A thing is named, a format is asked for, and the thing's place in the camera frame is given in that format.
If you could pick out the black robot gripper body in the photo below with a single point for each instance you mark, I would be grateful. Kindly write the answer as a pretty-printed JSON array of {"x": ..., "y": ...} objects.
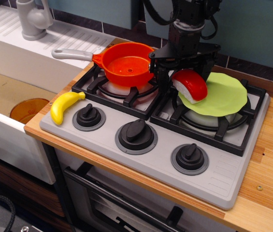
[{"x": 183, "y": 49}]

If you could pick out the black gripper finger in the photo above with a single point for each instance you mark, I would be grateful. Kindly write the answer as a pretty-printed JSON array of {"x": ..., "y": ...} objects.
[
  {"x": 205, "y": 68},
  {"x": 163, "y": 80}
]

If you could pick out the red white sushi toy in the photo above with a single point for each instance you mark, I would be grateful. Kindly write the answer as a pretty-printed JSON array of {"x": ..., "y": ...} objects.
[{"x": 191, "y": 85}]

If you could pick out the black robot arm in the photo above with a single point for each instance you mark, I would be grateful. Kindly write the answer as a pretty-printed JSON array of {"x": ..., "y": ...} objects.
[{"x": 191, "y": 12}]

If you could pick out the black left burner grate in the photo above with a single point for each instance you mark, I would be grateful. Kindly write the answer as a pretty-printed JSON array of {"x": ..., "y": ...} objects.
[{"x": 136, "y": 101}]

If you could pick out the black burner grate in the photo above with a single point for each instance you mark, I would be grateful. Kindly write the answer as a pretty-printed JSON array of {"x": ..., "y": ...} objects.
[
  {"x": 230, "y": 133},
  {"x": 136, "y": 101}
]

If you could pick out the light green plastic plate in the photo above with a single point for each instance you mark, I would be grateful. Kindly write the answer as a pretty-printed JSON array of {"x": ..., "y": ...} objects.
[{"x": 226, "y": 96}]

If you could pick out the black middle stove knob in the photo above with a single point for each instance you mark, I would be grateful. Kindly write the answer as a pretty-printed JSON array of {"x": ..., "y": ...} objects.
[{"x": 136, "y": 138}]

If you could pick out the black stove knob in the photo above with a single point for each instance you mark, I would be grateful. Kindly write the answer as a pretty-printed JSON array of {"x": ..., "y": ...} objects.
[
  {"x": 190, "y": 159},
  {"x": 89, "y": 118},
  {"x": 136, "y": 138}
]

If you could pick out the black right burner grate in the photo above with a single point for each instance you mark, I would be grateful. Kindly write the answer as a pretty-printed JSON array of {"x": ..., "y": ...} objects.
[{"x": 230, "y": 133}]

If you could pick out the black left stove knob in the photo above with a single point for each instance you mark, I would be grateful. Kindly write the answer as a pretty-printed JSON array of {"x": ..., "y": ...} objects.
[{"x": 89, "y": 118}]

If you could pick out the black right stove knob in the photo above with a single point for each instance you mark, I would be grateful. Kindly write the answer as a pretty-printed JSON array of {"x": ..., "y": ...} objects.
[{"x": 190, "y": 159}]

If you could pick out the grey toy stove top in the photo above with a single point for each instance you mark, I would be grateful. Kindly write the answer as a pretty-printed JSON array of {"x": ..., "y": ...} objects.
[{"x": 218, "y": 185}]

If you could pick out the yellow plastic banana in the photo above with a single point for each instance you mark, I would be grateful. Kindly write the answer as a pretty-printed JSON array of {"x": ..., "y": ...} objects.
[{"x": 62, "y": 103}]

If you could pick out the grey toy faucet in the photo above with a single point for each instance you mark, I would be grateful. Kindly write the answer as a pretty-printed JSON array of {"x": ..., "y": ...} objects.
[{"x": 34, "y": 21}]

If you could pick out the toy oven door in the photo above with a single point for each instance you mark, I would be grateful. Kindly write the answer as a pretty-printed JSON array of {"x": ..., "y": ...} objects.
[{"x": 80, "y": 176}]

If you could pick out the amber plastic bowl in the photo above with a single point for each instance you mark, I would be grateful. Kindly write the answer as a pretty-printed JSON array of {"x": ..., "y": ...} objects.
[{"x": 24, "y": 111}]

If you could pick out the white toy sink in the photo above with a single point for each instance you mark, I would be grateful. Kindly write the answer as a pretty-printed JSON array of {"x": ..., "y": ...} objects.
[{"x": 28, "y": 71}]

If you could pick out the orange pot grey handle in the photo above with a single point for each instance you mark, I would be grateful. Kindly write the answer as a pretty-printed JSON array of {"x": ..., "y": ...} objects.
[{"x": 124, "y": 64}]

